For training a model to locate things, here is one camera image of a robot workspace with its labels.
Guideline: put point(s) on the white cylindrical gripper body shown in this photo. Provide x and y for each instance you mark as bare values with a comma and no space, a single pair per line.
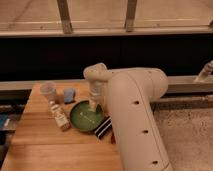
96,90

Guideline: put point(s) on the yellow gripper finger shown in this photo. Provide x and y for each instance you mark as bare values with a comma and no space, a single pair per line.
93,104

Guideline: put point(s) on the green ceramic bowl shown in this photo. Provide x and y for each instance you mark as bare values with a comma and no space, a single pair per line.
84,119

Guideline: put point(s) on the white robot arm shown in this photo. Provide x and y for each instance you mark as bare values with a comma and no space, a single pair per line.
154,130

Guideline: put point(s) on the black white striped box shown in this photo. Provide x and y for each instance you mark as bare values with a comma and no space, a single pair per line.
103,128

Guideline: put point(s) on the blue sponge block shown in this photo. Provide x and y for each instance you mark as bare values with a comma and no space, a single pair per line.
69,95

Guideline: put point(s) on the white plastic bottle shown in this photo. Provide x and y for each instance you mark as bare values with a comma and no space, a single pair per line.
59,116

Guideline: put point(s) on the red chili pepper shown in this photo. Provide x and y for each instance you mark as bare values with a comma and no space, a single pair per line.
113,141

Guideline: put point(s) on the left metal railing post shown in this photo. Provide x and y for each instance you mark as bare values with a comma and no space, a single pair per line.
64,16

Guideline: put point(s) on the metal railing post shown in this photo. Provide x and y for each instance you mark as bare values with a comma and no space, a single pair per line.
64,16
130,15

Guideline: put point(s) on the right metal railing post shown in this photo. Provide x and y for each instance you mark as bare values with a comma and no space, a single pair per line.
130,15

